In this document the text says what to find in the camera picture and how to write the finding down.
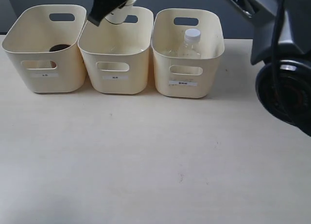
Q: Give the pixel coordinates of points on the black cloth-covered gripper finger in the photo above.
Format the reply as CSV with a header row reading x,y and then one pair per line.
x,y
101,8

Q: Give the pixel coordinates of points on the white paper cup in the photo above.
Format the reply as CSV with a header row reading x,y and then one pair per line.
x,y
119,15

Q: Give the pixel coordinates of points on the brown wooden cup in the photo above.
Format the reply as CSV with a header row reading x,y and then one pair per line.
x,y
58,47

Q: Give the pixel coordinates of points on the clear plastic bottle white cap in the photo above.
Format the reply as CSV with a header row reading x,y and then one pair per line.
x,y
190,48

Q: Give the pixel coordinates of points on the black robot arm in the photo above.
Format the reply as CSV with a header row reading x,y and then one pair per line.
x,y
282,41

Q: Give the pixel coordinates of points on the middle cream plastic bin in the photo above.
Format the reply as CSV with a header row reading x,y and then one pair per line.
x,y
117,56

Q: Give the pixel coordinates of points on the cream plastic bin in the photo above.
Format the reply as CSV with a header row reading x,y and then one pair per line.
x,y
28,42
117,56
181,77

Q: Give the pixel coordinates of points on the left cream plastic bin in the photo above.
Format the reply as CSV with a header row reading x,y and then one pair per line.
x,y
28,42

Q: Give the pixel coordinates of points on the right cream plastic bin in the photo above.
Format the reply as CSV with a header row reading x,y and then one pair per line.
x,y
181,77

